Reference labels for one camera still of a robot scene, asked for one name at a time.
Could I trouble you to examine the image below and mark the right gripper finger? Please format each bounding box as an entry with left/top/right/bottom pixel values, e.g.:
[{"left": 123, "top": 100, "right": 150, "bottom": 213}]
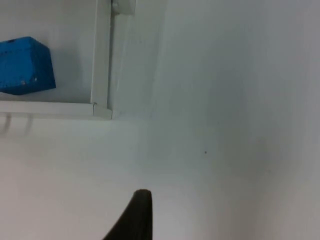
[{"left": 101, "top": 189, "right": 154, "bottom": 240}]

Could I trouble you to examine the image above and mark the grey drawer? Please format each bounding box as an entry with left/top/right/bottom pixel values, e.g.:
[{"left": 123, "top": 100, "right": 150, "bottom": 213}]
[{"left": 0, "top": 0, "right": 114, "bottom": 137}]

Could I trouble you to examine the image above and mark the blue block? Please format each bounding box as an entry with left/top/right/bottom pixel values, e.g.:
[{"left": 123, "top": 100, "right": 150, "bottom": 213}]
[{"left": 0, "top": 36, "right": 57, "bottom": 97}]

